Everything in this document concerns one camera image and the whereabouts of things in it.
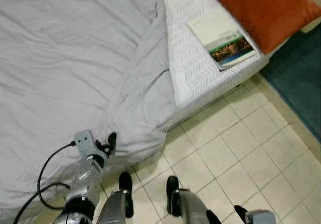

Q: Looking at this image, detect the robot left leg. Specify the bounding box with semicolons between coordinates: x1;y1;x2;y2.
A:
95;171;134;224

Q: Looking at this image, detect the grey bed blanket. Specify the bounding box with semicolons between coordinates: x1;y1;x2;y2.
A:
0;0;177;220

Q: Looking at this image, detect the white patterned mattress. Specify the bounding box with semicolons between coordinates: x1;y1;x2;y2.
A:
152;0;297;128

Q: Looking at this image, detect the teal rug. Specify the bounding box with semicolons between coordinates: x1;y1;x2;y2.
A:
259;23;321;144

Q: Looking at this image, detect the white book with photo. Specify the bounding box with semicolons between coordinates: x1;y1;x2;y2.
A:
187;17;258;71

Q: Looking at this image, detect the orange pillow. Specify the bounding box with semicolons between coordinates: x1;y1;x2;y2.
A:
202;0;321;56

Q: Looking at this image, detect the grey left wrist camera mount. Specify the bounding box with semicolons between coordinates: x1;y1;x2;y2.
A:
74;129;101;159

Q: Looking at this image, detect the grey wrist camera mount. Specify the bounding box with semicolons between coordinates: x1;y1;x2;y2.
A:
74;129;101;159
245;209;277;224

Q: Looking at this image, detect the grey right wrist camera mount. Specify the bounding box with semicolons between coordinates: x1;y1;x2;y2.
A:
245;209;277;224

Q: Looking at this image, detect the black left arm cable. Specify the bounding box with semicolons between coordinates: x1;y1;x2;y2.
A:
13;141;77;224

